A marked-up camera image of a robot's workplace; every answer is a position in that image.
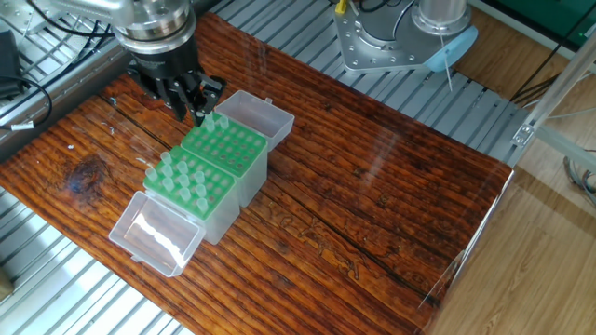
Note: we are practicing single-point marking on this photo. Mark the small yellow tag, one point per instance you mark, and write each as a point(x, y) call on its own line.
point(341, 6)

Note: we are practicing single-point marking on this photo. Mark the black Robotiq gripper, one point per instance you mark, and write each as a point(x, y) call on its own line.
point(166, 63)

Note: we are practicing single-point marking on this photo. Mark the silver robot mount plate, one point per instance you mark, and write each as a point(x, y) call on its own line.
point(382, 46)

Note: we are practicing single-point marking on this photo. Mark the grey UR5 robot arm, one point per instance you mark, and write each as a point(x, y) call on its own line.
point(154, 14)

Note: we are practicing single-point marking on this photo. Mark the aluminium frame post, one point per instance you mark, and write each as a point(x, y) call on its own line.
point(559, 112)

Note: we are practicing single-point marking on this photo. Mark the small black device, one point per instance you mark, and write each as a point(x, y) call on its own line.
point(6, 56)

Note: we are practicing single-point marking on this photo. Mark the perforated silver metal plate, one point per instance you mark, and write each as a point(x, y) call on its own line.
point(23, 11)

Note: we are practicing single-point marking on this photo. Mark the glossy wooden table board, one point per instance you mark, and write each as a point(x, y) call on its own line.
point(372, 186)

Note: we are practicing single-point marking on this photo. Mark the green rack clear tip box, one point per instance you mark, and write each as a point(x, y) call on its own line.
point(158, 233)
point(251, 163)

